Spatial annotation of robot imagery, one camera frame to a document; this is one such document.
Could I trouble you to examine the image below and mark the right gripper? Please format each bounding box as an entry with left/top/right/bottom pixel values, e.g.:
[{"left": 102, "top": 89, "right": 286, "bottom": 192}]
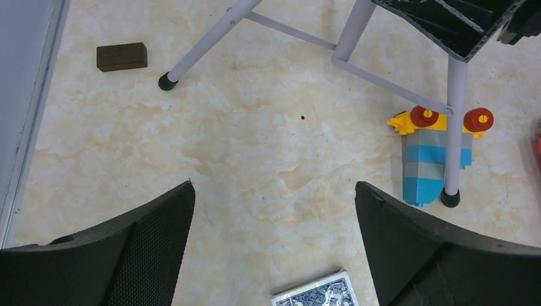
[{"left": 373, "top": 0, "right": 540, "bottom": 62}]

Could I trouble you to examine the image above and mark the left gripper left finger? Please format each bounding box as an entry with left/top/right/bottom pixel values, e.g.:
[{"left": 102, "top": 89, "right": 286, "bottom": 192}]
[{"left": 1, "top": 181, "right": 195, "bottom": 305}]

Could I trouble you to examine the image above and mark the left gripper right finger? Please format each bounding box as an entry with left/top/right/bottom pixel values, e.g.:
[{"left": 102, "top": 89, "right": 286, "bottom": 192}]
[{"left": 355, "top": 181, "right": 540, "bottom": 305}]

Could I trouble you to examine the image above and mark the white music stand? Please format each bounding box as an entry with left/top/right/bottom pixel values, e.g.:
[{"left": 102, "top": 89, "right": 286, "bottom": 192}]
[{"left": 158, "top": 0, "right": 468, "bottom": 208}]

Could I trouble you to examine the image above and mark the blue playing card deck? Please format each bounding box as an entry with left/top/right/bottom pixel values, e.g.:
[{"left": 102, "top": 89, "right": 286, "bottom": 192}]
[{"left": 271, "top": 269, "right": 359, "bottom": 306}]

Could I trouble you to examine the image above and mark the toy brick car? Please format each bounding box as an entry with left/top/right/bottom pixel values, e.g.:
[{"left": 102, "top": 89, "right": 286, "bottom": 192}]
[{"left": 387, "top": 106, "right": 494, "bottom": 207}]

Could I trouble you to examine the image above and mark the red owl toy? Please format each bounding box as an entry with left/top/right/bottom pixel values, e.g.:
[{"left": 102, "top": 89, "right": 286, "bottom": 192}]
[{"left": 533, "top": 118, "right": 541, "bottom": 159}]

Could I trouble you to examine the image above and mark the dark brown block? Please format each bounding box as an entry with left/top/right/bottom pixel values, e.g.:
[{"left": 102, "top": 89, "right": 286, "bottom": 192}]
[{"left": 96, "top": 42, "right": 148, "bottom": 72}]

